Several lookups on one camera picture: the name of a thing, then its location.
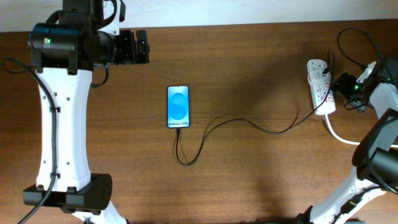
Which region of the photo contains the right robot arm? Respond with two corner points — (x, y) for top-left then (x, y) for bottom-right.
(294, 57), (397, 224)

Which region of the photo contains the white power strip cord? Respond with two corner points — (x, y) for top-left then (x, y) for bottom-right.
(322, 114), (398, 149)

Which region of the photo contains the black USB charging cable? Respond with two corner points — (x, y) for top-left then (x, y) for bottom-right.
(175, 50), (336, 167)

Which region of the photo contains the white power strip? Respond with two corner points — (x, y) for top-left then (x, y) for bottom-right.
(307, 59), (336, 116)

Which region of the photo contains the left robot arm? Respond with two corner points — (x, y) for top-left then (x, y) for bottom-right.
(23, 1), (150, 223)

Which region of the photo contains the blue Galaxy smartphone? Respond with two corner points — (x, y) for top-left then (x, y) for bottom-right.
(167, 85), (190, 128)

